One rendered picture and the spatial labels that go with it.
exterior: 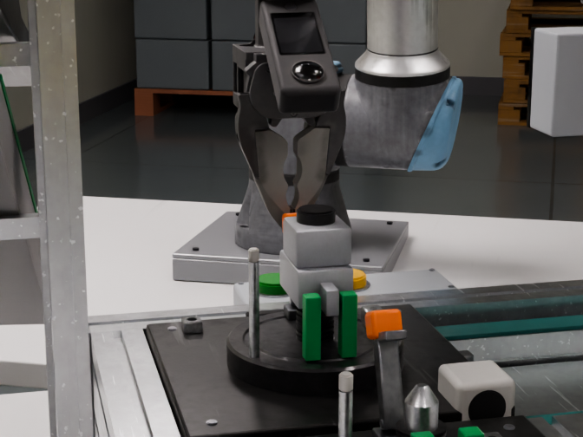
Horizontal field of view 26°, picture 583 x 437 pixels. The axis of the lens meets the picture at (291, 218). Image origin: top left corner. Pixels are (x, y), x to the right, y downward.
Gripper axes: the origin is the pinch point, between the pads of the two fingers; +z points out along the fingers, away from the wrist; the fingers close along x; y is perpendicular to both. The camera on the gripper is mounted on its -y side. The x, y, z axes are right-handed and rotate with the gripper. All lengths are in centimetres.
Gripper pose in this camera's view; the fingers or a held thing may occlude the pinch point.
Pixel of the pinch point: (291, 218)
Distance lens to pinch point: 105.6
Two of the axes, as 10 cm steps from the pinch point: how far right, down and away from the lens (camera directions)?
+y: -2.3, -2.5, 9.4
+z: 0.0, 9.7, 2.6
